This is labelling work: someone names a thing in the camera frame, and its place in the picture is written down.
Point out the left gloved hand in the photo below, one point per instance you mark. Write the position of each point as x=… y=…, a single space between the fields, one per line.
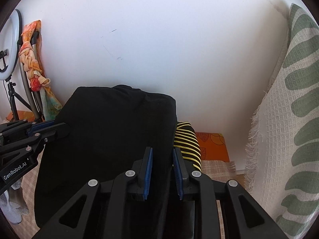
x=13 y=204

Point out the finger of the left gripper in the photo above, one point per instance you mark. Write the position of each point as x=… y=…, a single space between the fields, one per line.
x=44 y=127

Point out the small black tripod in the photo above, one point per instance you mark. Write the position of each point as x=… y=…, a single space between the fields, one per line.
x=14 y=95

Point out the white ring light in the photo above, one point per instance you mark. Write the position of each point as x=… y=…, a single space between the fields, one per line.
x=10 y=35

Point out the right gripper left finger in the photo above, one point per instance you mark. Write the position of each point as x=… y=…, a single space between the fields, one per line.
x=72 y=219

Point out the black track pants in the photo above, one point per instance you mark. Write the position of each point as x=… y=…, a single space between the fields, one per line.
x=106 y=130

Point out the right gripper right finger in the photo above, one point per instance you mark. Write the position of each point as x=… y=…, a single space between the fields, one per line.
x=222 y=209

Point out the orange bed sheet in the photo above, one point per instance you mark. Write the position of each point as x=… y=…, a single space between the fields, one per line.
x=212 y=146

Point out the black yellow folded garment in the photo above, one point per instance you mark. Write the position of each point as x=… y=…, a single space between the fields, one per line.
x=186 y=140

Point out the pink checked bed blanket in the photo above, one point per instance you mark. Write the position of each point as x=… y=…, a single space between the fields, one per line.
x=215 y=169

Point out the green white leaf pillow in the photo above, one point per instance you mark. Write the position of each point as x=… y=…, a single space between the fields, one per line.
x=281 y=170

